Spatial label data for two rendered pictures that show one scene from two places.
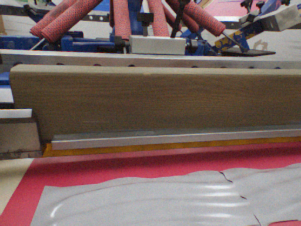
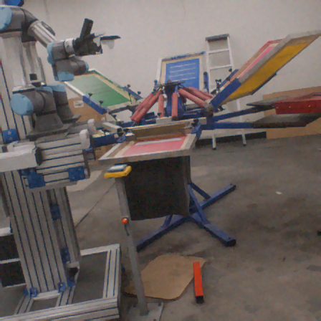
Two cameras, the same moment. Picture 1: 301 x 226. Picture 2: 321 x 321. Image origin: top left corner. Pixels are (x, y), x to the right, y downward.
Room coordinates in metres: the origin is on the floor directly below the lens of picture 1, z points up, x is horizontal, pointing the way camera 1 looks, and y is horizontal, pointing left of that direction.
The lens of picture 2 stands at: (-2.63, -1.36, 1.53)
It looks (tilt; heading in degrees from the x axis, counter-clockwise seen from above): 13 degrees down; 25
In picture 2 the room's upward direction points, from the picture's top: 9 degrees counter-clockwise
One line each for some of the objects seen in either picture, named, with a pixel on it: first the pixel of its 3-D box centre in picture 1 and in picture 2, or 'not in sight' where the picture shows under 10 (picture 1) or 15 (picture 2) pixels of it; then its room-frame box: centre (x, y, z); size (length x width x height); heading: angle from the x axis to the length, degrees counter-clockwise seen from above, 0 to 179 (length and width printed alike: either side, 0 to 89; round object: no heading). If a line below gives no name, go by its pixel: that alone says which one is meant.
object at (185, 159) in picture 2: not in sight; (187, 174); (0.02, -0.33, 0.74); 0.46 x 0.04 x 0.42; 13
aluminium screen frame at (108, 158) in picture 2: not in sight; (154, 143); (0.03, -0.12, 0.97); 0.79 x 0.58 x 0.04; 13
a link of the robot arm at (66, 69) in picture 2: not in sight; (66, 69); (-0.83, -0.11, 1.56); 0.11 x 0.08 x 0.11; 1
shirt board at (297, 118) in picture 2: not in sight; (238, 124); (0.86, -0.53, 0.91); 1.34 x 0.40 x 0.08; 73
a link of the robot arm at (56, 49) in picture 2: not in sight; (59, 49); (-0.85, -0.11, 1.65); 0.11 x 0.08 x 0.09; 91
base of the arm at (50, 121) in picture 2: not in sight; (47, 120); (-0.72, 0.15, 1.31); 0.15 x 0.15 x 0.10
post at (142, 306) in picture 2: not in sight; (131, 244); (-0.55, -0.12, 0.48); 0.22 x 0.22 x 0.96; 13
